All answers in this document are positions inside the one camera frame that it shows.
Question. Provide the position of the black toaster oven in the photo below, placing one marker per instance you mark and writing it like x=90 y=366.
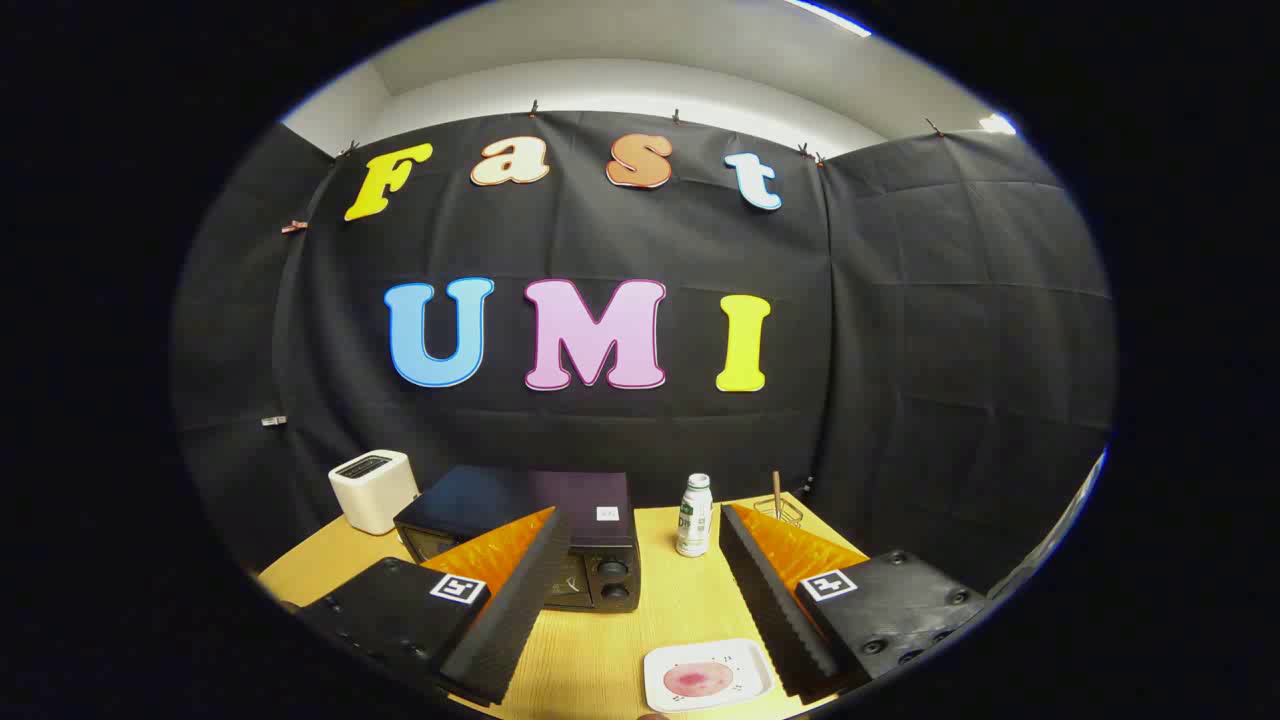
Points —
x=500 y=495

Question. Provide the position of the pink round food slice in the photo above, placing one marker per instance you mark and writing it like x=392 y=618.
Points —
x=698 y=680

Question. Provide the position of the white pop-up toaster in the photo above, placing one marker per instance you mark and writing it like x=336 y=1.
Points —
x=375 y=495

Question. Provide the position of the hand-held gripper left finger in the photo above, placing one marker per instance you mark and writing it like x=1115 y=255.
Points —
x=520 y=600

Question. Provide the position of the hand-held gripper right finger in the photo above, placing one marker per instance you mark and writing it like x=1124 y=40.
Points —
x=770 y=600

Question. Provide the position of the clear glass holder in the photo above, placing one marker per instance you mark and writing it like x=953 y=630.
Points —
x=790 y=513

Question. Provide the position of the white square plate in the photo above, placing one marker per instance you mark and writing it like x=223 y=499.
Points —
x=750 y=665

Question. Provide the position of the white bottle with green label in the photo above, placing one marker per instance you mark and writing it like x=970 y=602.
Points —
x=694 y=520

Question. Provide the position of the black backdrop cloth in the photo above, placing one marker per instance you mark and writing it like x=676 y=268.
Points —
x=900 y=350

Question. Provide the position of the thin wooden stick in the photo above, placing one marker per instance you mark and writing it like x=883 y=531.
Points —
x=777 y=490

